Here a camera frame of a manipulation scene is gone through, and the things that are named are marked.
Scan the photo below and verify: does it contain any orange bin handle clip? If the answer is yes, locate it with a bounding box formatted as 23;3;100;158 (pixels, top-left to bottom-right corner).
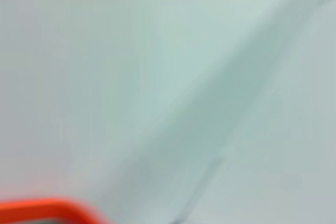
0;197;111;224

